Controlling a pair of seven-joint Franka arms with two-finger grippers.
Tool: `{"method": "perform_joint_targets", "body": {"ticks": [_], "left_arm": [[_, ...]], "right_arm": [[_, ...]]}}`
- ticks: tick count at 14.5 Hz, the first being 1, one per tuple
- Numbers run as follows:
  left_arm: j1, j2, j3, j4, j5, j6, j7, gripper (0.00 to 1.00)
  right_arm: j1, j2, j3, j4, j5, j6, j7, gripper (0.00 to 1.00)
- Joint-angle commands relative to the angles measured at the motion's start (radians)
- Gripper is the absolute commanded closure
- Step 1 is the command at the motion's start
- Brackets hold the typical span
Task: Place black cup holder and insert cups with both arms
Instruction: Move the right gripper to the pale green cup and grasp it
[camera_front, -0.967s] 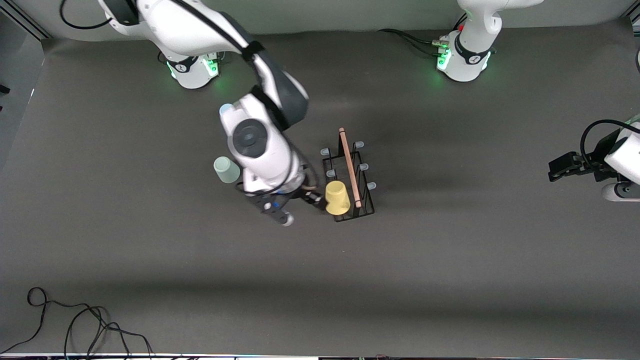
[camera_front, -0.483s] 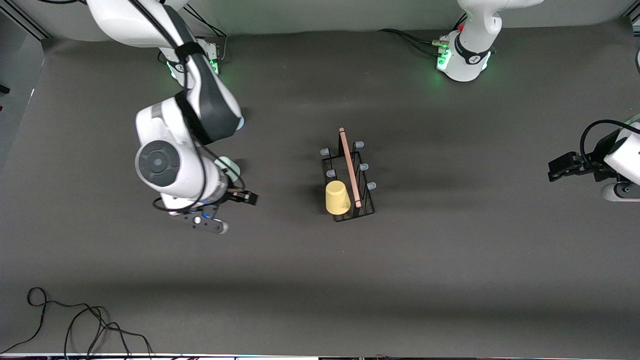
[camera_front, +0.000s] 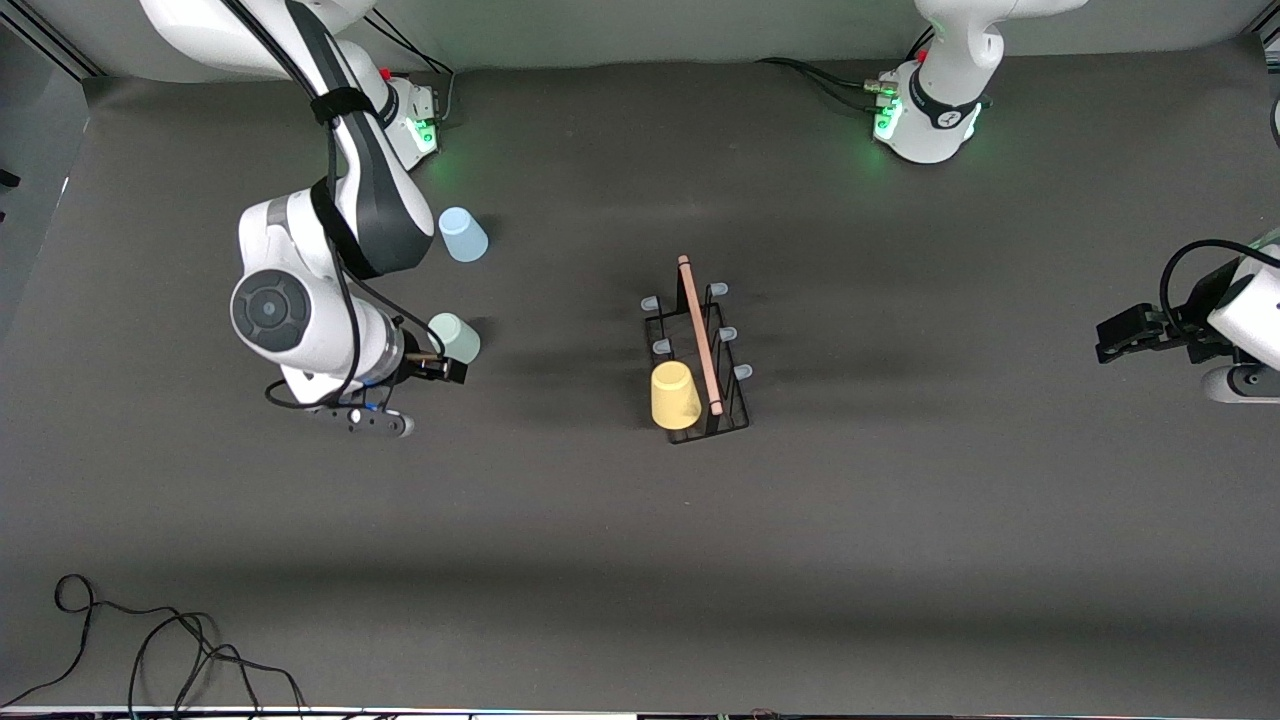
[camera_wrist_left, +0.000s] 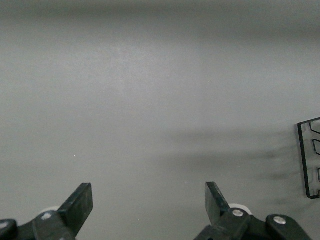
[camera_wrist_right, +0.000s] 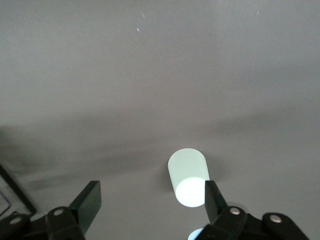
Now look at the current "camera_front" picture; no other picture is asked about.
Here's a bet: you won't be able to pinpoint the pale green plastic cup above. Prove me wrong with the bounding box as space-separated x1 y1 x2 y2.
428 313 482 365

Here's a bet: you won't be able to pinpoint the yellow plastic cup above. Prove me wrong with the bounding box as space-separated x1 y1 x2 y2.
651 360 703 432

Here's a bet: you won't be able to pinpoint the black wire cup rack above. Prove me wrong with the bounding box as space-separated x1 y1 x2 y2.
640 254 753 446

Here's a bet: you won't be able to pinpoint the light blue plastic cup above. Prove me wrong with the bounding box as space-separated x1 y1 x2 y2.
439 207 490 264

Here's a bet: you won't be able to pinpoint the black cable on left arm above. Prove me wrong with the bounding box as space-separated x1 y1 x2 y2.
1159 237 1280 333

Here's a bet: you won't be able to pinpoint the black cable along right arm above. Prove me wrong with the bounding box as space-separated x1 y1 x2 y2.
222 0 448 412

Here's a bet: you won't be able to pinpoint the black cables at right base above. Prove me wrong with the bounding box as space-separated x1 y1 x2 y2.
362 8 458 129

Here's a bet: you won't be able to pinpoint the black cables at base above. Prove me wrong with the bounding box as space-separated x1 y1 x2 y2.
362 8 458 129
753 56 898 113

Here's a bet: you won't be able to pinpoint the thin black tangled cable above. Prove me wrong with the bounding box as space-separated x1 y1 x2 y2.
127 610 307 720

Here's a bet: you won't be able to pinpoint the black cables at left base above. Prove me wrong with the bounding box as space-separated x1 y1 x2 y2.
753 56 898 113

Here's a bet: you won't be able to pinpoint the thin black looped cable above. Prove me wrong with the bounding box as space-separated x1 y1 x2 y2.
0 573 216 709

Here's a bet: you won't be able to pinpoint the dark aluminium frame rail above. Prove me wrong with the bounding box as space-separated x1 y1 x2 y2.
0 0 103 81

